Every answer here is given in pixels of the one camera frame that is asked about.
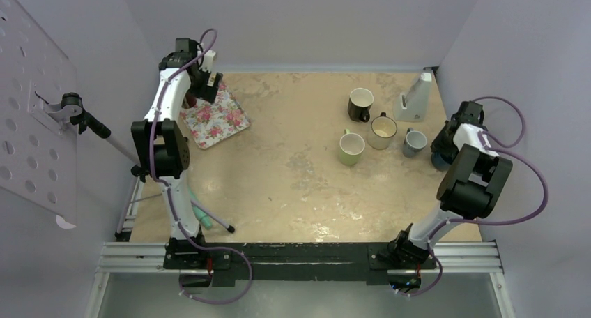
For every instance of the teal marker pen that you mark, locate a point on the teal marker pen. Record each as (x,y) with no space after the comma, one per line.
(201,216)

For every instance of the perforated white panel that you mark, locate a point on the perforated white panel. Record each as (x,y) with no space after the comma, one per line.
(38,145)

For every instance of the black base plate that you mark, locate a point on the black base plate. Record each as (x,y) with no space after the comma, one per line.
(372,263)

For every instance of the grey blue mug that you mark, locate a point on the grey blue mug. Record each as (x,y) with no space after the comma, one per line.
(414,142)

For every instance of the white wedge stand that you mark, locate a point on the white wedge stand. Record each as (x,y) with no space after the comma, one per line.
(411,105)

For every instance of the light green mug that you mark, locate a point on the light green mug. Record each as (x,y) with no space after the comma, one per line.
(351,148)

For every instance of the dark brown mug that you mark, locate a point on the dark brown mug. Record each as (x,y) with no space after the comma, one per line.
(189,101)

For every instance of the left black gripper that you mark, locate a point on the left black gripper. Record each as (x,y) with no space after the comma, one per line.
(207,93)

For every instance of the glossy black mug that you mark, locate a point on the glossy black mug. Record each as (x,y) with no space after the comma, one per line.
(359,105)

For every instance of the dark blue mug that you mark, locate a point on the dark blue mug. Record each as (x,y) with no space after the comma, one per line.
(441,162)

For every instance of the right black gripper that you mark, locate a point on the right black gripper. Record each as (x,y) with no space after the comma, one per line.
(438,145)

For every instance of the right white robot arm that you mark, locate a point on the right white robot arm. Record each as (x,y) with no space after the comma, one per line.
(469,190)

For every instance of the floral pattern tray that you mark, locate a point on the floral pattern tray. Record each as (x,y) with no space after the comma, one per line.
(211,123)

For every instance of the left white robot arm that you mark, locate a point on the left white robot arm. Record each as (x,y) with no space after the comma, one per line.
(185,74)

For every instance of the beige cream mug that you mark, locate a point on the beige cream mug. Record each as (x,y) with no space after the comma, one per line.
(382,131)

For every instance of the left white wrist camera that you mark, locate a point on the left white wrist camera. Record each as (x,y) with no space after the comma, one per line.
(208,67)

